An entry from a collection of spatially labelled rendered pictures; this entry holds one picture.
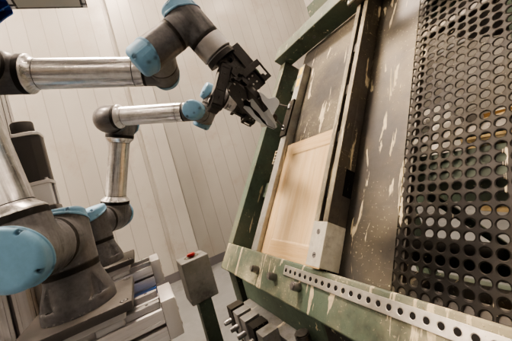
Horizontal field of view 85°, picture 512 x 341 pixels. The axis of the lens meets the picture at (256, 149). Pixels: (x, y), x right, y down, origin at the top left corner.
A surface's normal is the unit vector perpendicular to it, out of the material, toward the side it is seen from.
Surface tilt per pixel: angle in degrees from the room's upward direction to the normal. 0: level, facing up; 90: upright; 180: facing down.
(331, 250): 90
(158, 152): 90
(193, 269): 90
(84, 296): 72
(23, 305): 90
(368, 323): 54
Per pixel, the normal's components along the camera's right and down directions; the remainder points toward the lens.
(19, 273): 0.22, 0.00
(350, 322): -0.86, -0.38
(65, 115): 0.39, -0.18
